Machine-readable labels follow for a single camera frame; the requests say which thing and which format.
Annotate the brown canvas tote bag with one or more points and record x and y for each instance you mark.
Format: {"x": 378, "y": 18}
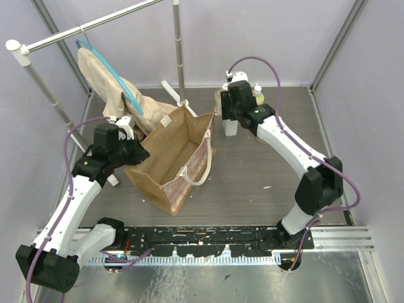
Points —
{"x": 181, "y": 152}

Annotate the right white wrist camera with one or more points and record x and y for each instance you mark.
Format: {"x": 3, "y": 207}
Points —
{"x": 236, "y": 76}

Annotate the beige cloth on hanger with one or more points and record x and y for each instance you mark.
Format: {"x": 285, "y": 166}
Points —
{"x": 116, "y": 102}

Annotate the white bottle black cap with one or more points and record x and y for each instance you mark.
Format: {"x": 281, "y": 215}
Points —
{"x": 230, "y": 127}

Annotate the yellow lotion squeeze bottle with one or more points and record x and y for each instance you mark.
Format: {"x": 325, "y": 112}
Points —
{"x": 257, "y": 93}

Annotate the aluminium frame rail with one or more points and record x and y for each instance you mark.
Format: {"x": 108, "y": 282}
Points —
{"x": 340, "y": 238}

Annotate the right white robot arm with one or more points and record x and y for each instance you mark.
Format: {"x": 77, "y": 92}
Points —
{"x": 320, "y": 183}

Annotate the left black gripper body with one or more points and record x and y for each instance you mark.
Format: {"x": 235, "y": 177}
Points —
{"x": 135, "y": 153}

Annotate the green bottle wooden cap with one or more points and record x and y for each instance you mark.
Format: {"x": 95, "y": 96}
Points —
{"x": 260, "y": 140}

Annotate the clear amber soap bottle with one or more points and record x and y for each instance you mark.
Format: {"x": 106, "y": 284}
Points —
{"x": 217, "y": 98}

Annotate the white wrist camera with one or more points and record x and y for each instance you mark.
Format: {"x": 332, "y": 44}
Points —
{"x": 125, "y": 125}
{"x": 236, "y": 76}

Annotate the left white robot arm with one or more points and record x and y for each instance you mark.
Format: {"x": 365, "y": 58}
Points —
{"x": 53, "y": 260}

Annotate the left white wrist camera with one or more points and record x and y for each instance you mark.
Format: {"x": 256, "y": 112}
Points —
{"x": 125, "y": 125}

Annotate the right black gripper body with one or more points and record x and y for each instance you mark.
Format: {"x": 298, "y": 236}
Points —
{"x": 229, "y": 111}

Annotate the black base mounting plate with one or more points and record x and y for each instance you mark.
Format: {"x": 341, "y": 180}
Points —
{"x": 248, "y": 241}

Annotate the metal clothes rack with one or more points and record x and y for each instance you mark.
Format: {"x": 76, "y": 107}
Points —
{"x": 21, "y": 52}

